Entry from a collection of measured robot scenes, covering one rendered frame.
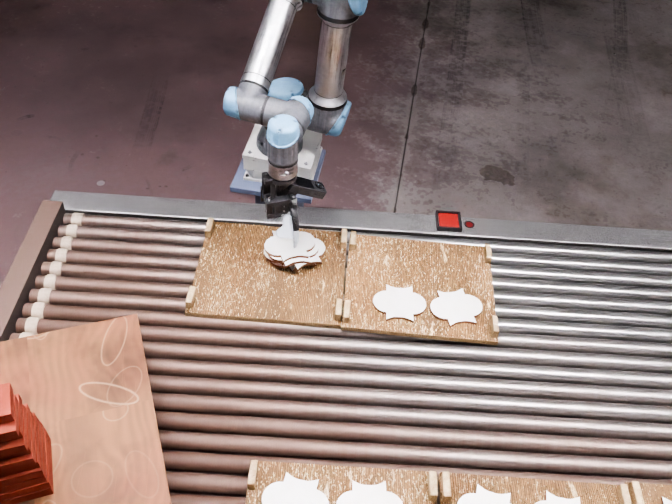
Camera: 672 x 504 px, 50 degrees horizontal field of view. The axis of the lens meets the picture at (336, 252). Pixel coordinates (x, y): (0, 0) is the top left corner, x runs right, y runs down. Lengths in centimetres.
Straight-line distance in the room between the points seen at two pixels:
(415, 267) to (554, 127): 251
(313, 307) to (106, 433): 63
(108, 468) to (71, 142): 276
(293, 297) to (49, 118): 266
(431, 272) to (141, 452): 93
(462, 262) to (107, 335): 99
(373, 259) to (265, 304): 35
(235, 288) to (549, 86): 322
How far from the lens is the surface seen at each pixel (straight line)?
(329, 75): 210
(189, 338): 188
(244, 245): 206
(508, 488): 169
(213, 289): 195
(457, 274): 204
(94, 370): 171
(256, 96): 182
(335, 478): 164
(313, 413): 174
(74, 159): 399
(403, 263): 204
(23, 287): 205
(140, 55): 478
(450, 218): 221
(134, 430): 160
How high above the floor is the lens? 240
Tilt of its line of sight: 46 degrees down
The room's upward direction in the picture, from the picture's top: 5 degrees clockwise
